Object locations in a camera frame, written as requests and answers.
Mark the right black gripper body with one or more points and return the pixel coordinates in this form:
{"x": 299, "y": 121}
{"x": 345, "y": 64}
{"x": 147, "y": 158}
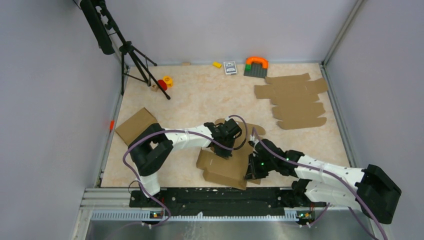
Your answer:
{"x": 270, "y": 163}

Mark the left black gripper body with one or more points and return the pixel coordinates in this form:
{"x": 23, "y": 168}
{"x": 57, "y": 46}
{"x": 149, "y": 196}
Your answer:
{"x": 229, "y": 142}

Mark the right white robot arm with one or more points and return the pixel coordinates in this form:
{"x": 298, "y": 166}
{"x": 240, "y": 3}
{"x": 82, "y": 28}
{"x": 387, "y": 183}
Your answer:
{"x": 368, "y": 189}

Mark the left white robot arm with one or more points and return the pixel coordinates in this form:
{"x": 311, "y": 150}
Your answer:
{"x": 153, "y": 146}

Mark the folded brown cardboard box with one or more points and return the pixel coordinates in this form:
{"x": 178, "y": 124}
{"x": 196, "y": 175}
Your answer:
{"x": 135, "y": 125}

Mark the playing card deck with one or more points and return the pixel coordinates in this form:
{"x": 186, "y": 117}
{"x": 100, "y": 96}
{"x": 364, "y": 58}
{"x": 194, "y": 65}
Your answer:
{"x": 230, "y": 68}

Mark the stack of flat cardboard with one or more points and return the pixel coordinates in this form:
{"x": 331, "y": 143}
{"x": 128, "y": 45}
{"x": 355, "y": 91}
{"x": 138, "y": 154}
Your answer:
{"x": 295, "y": 100}

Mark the yellow toy block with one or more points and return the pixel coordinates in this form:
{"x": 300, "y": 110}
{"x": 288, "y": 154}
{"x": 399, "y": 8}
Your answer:
{"x": 217, "y": 64}

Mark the dark grey building plate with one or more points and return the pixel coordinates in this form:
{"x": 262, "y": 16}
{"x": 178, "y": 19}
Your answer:
{"x": 256, "y": 71}

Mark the yellow round disc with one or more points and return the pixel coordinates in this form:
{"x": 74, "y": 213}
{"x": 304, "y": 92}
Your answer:
{"x": 168, "y": 81}

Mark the red round disc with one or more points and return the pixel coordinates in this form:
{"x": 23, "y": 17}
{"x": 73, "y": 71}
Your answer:
{"x": 162, "y": 84}

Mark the orange U-shaped toy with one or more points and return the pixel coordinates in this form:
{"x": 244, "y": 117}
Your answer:
{"x": 257, "y": 60}

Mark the small wooden cube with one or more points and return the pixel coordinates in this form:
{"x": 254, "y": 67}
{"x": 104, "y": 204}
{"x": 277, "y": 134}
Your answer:
{"x": 154, "y": 88}

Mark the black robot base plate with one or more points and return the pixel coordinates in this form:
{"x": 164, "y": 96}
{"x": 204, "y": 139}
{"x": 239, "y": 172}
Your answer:
{"x": 224, "y": 201}

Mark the orange clip on frame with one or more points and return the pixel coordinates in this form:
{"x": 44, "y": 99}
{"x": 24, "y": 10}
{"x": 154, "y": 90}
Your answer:
{"x": 111, "y": 125}

